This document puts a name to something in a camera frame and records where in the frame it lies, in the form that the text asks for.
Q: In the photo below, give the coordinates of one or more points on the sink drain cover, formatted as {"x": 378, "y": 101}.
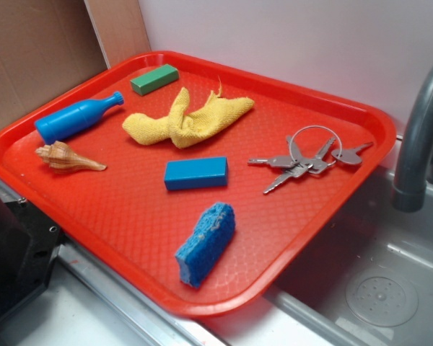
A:
{"x": 381, "y": 298}

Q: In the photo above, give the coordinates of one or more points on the red plastic tray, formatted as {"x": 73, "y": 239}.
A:
{"x": 126, "y": 216}

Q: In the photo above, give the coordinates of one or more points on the silver key middle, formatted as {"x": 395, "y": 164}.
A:
{"x": 319, "y": 165}

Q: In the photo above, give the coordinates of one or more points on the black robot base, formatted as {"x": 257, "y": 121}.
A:
{"x": 29, "y": 242}

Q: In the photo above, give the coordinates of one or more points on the grey faucet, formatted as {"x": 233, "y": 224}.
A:
{"x": 414, "y": 167}

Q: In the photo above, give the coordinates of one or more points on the green rectangular block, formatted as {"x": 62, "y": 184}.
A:
{"x": 154, "y": 79}

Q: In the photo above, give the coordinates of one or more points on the blue sponge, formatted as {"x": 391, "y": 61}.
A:
{"x": 213, "y": 232}

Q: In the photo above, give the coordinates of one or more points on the brown striped seashell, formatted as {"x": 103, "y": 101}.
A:
{"x": 61, "y": 158}

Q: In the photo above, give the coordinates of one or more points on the silver key right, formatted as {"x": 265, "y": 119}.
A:
{"x": 350, "y": 156}

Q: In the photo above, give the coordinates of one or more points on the yellow cloth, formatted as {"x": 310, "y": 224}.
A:
{"x": 186, "y": 129}

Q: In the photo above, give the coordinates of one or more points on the silver key left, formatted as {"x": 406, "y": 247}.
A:
{"x": 281, "y": 161}

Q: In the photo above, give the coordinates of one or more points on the blue plastic bottle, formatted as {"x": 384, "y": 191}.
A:
{"x": 75, "y": 118}

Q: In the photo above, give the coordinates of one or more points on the brown cardboard panel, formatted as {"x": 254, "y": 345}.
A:
{"x": 50, "y": 47}

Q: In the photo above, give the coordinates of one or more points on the grey sink basin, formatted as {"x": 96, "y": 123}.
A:
{"x": 366, "y": 233}

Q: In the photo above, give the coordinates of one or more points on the silver key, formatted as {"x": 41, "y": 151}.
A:
{"x": 319, "y": 165}
{"x": 281, "y": 161}
{"x": 350, "y": 156}
{"x": 291, "y": 173}

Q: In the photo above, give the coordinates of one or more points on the blue rectangular block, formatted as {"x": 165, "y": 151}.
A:
{"x": 196, "y": 173}

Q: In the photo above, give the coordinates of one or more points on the silver key bottom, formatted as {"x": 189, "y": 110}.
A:
{"x": 291, "y": 173}

